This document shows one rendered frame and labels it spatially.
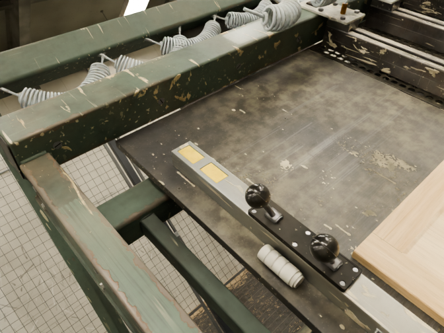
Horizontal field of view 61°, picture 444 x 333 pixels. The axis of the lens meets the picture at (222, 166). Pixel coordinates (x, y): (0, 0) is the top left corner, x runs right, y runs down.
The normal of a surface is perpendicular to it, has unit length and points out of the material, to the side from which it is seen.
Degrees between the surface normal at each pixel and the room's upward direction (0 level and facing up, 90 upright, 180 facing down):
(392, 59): 90
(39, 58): 90
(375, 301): 53
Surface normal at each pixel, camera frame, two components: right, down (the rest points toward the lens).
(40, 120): 0.02, -0.72
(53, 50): 0.43, -0.26
